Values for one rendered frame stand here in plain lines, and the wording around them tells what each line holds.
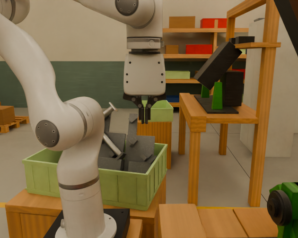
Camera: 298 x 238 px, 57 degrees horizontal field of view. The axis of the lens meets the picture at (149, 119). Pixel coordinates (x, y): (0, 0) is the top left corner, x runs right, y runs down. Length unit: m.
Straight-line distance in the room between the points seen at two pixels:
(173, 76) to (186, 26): 1.19
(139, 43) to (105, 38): 6.79
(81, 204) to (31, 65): 0.40
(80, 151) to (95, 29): 6.73
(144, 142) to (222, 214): 0.56
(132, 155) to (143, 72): 0.84
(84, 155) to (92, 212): 0.17
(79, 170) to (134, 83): 0.30
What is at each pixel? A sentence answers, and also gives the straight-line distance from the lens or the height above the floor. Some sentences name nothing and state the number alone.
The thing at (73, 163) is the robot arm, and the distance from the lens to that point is 0.81.
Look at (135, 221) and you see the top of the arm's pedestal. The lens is 1.08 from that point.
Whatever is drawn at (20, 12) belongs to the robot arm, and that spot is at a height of 1.57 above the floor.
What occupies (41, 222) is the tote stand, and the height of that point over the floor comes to 0.71.
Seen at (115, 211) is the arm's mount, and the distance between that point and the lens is 1.03.
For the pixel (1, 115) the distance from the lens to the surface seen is 5.75.
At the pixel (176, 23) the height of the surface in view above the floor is 2.12.
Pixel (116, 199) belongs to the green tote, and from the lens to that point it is 1.27.
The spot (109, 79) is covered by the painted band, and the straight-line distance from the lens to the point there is 7.42.
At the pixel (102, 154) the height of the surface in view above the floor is 0.93.
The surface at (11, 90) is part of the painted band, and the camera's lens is 8.35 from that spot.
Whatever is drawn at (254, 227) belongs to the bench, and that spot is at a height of 0.88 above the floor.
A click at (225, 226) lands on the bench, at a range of 1.03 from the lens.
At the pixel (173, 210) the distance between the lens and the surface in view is 1.05.
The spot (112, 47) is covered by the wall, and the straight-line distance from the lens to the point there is 7.38.
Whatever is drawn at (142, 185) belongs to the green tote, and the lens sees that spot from 1.19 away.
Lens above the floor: 1.45
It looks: 13 degrees down
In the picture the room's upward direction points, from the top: straight up
